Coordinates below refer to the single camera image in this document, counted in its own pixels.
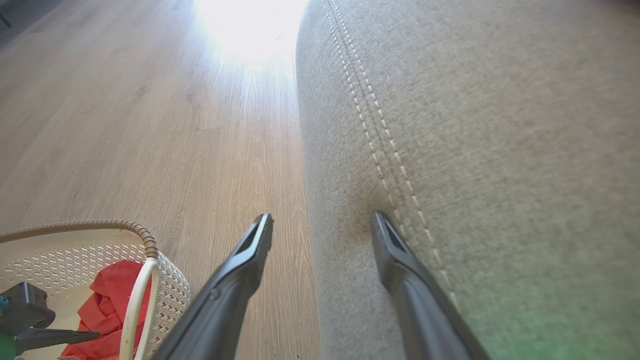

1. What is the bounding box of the grey left arm gripper body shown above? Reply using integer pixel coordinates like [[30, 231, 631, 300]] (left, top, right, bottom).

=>
[[0, 282, 57, 360]]

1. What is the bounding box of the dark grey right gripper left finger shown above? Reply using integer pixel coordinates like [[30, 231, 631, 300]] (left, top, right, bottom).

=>
[[151, 213, 275, 360]]

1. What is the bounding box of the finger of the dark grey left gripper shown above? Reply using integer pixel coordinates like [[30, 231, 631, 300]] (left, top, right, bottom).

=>
[[15, 328, 101, 357]]

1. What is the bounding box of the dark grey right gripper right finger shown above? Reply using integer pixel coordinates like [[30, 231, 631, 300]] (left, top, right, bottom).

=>
[[371, 211, 494, 360]]

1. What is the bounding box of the red cloth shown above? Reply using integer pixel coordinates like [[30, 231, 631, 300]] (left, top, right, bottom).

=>
[[60, 259, 154, 360]]

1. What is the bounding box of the grey fabric sofa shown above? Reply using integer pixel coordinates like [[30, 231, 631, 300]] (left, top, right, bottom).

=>
[[295, 0, 640, 360]]

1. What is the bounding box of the white perforated laundry basket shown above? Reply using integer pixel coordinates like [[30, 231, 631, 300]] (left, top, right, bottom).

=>
[[0, 219, 192, 360]]

